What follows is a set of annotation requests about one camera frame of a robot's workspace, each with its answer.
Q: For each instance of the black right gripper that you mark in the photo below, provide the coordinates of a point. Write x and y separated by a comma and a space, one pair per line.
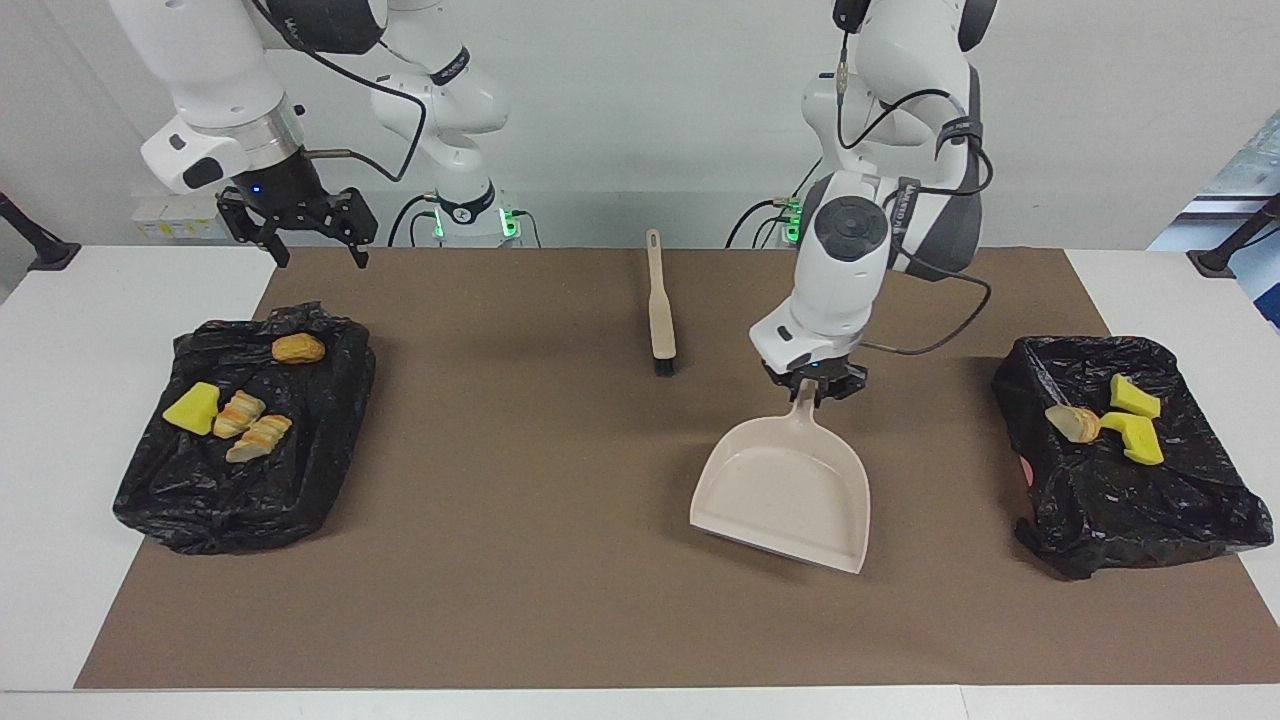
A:
285, 192

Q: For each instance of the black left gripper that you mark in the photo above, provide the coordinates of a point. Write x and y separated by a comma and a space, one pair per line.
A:
815, 375

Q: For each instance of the beige plastic dustpan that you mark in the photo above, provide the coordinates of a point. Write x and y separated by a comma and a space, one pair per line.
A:
790, 490

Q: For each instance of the brown toy bread roll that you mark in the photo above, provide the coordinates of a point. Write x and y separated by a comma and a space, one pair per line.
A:
298, 348

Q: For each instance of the beige hand brush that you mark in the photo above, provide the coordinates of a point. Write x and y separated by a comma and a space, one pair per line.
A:
660, 320

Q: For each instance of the orange-striped toy croissant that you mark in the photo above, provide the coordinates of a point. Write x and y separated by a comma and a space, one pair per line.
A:
238, 413

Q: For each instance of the pale toy bread chunk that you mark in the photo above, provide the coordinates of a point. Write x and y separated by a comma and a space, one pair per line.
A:
260, 438
1073, 423

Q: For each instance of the yellow sponge piece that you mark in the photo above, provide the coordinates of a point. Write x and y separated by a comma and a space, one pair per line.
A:
192, 410
1134, 397

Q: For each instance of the green and yellow sponge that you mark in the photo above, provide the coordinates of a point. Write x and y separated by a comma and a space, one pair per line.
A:
1140, 440

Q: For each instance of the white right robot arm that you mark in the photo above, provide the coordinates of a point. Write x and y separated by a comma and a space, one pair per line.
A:
215, 80

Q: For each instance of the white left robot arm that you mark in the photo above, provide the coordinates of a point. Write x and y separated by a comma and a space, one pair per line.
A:
840, 270

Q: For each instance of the black bag-lined bin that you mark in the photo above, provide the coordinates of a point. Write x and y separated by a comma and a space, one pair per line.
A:
230, 500
1120, 510

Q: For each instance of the black stand foot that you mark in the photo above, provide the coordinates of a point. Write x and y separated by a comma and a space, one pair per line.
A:
1235, 245
40, 245

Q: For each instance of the brown table mat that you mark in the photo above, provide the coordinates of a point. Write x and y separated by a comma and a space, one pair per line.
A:
640, 650

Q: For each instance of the white wall socket box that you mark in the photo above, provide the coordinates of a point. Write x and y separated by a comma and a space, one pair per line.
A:
165, 220

